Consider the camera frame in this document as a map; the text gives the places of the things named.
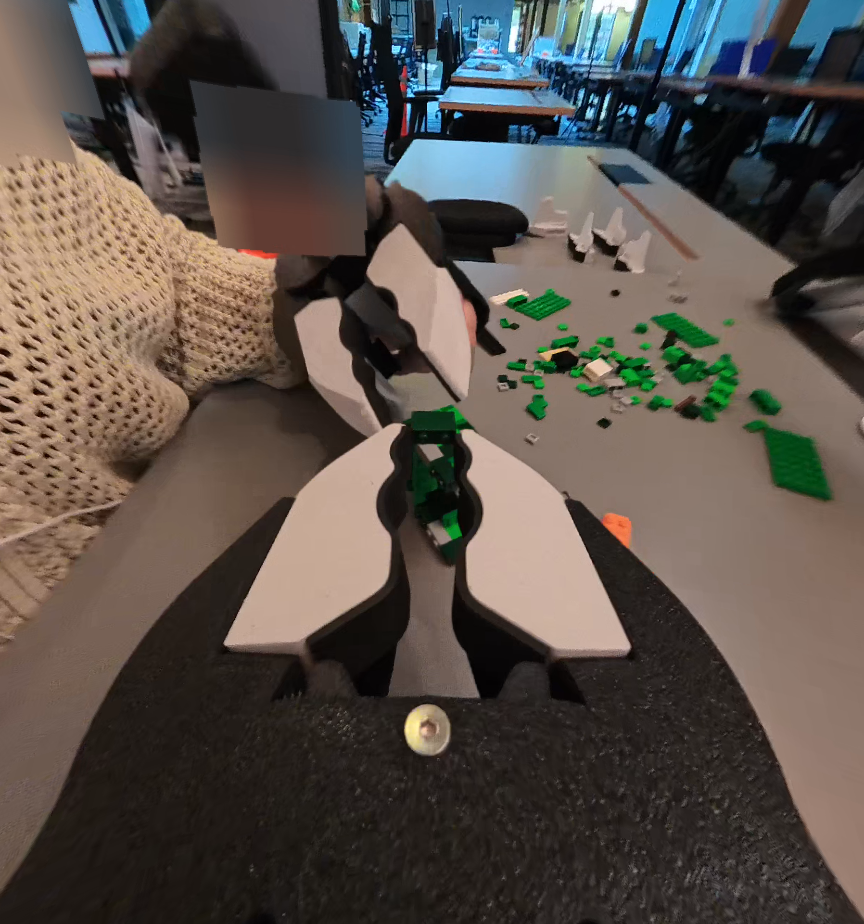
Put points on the orange brick separator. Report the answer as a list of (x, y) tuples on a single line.
[(617, 529)]

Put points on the person's knit sweater torso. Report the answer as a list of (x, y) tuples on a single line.
[(42, 289)]

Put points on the person's left forearm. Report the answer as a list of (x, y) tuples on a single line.
[(223, 310)]

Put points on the group of office chairs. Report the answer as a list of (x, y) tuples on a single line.
[(735, 54)]

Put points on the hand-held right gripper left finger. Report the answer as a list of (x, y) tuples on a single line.
[(324, 563)]

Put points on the pile of loose lego pieces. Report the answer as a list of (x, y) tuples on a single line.
[(634, 375)]

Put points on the wooden strip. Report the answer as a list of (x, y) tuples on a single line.
[(648, 213)]

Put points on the dark mat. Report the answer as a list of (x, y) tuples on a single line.
[(623, 173)]

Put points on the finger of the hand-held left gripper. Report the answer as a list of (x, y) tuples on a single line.
[(324, 346), (425, 303)]

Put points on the white wedge-shaped part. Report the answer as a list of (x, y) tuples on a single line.
[(583, 238), (551, 220), (635, 252), (610, 231)]

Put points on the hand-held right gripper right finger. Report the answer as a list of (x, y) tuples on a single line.
[(533, 563)]

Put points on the black and white handheld device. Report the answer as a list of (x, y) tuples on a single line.
[(836, 281)]

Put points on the green lego build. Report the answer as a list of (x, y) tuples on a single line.
[(432, 476)]

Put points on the black chair backrest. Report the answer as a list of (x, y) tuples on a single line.
[(475, 220)]

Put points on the large green lego plate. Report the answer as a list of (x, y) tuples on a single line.
[(793, 462)]

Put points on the person's left hand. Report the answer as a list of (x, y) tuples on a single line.
[(472, 325)]

